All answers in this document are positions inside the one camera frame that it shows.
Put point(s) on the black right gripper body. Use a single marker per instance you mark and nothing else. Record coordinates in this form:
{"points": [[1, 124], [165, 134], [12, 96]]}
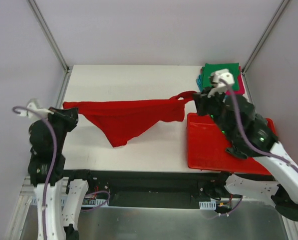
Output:
{"points": [[203, 104]]}

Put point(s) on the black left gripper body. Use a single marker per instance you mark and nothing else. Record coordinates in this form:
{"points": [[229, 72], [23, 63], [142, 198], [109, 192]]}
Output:
{"points": [[67, 116]]}

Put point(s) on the red t-shirt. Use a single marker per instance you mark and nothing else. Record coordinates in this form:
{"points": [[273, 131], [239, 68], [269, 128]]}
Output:
{"points": [[122, 121]]}

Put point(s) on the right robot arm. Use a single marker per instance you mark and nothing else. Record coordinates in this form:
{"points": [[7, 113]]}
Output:
{"points": [[250, 136]]}

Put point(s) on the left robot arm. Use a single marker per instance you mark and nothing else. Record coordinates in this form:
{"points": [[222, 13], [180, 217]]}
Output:
{"points": [[46, 167]]}

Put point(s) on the teal folded t-shirt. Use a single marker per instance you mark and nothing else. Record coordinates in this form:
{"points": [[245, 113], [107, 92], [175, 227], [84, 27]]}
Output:
{"points": [[199, 82]]}

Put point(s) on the magenta folded t-shirt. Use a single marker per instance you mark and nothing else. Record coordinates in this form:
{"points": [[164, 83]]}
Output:
{"points": [[238, 87]]}

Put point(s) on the green folded t-shirt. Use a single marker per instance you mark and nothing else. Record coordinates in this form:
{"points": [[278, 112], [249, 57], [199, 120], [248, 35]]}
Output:
{"points": [[210, 68]]}

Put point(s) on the red plastic tray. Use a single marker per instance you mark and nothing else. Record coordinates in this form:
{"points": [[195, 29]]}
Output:
{"points": [[206, 149]]}

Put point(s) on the grey crumpled t-shirt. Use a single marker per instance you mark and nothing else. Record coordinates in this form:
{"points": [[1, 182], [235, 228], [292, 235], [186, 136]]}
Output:
{"points": [[241, 151]]}

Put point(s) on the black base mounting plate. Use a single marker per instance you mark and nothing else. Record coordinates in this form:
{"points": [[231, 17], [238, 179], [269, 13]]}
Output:
{"points": [[173, 190]]}

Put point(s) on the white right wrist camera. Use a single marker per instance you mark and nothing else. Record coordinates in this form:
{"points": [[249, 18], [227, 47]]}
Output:
{"points": [[220, 81]]}

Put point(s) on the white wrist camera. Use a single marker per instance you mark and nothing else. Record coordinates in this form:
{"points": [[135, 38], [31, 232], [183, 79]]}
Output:
{"points": [[34, 111], [220, 81]]}

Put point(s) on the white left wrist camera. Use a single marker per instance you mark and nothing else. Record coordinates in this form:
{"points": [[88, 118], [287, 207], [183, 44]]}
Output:
{"points": [[34, 111]]}

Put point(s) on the left aluminium frame post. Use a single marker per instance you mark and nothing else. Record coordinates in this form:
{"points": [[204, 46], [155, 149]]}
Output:
{"points": [[48, 34]]}

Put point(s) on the aluminium frame post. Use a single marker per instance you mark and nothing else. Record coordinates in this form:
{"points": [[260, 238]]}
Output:
{"points": [[48, 34], [267, 32]]}

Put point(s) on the left white cable duct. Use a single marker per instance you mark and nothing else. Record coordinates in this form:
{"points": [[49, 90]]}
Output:
{"points": [[87, 202]]}

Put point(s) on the white cable duct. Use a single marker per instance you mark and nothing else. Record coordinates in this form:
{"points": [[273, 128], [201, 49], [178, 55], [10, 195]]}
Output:
{"points": [[87, 202], [208, 205]]}

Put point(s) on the right white cable duct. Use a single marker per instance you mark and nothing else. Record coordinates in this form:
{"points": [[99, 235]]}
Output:
{"points": [[208, 205]]}

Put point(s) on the right aluminium frame post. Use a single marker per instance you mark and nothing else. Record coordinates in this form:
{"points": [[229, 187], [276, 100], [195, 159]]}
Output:
{"points": [[267, 32]]}

